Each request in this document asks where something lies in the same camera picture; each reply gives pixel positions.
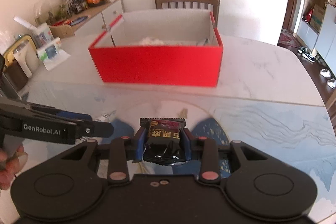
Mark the white wall cabinet unit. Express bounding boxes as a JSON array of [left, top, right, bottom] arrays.
[[296, 0, 336, 62]]

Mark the brown wooden chair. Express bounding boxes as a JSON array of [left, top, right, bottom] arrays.
[[155, 0, 221, 25]]

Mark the operator left hand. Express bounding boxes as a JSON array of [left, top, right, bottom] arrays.
[[1, 145, 28, 190]]

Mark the red cardboard box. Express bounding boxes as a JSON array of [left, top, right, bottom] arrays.
[[88, 9, 224, 87]]

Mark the white drawer sideboard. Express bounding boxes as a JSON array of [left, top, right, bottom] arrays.
[[49, 0, 124, 39]]

